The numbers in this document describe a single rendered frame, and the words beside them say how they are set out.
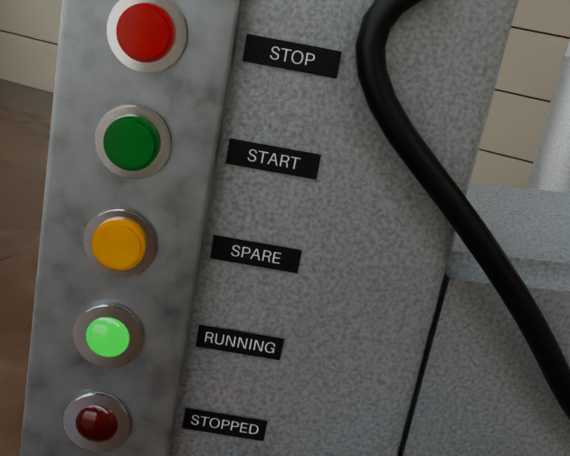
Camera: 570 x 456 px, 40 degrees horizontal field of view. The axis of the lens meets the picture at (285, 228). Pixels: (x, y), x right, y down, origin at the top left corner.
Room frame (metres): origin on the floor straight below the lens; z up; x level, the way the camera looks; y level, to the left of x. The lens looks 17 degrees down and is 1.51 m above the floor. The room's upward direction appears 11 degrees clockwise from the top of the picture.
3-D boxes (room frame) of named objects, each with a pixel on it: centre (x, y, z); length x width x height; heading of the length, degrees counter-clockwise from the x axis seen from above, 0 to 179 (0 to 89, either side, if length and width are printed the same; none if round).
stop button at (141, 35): (0.36, 0.08, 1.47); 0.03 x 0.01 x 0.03; 93
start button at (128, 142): (0.36, 0.08, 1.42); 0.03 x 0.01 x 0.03; 93
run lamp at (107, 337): (0.36, 0.08, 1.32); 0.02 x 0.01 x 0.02; 93
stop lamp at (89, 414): (0.36, 0.08, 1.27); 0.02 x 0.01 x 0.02; 93
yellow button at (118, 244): (0.36, 0.08, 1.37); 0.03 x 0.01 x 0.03; 93
